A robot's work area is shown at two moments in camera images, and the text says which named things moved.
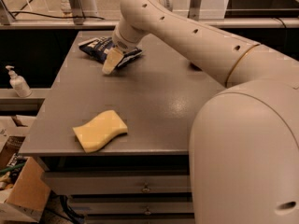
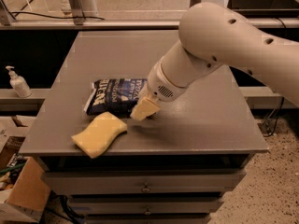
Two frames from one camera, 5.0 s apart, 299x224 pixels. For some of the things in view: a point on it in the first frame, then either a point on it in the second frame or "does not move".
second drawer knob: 148,212 does not move
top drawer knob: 146,189 does not move
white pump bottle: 19,83 does not move
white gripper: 121,44 to 163,85
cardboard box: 23,196 does not move
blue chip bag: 98,48 to 119,96
